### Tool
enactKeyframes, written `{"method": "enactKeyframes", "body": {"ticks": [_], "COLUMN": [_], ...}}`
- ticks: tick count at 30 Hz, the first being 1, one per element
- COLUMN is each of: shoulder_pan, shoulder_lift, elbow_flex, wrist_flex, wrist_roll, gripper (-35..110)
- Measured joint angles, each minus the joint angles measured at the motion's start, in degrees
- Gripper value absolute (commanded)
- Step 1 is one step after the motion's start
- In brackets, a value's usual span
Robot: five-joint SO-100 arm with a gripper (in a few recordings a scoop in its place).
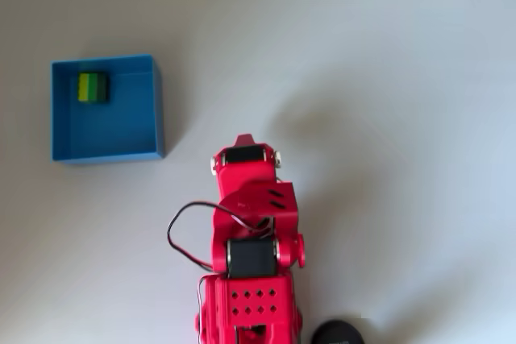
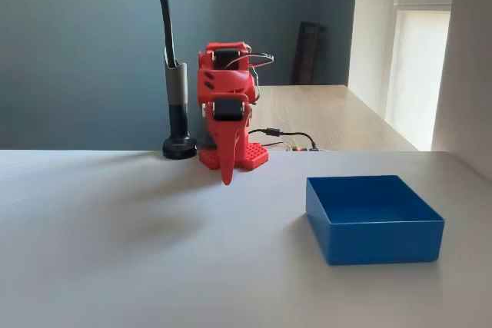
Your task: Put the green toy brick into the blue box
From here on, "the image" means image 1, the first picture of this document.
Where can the green yellow block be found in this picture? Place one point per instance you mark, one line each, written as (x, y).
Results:
(92, 87)

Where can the red robot arm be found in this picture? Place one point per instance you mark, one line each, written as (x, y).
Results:
(258, 303)

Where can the blue box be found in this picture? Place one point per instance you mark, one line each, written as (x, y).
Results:
(117, 126)

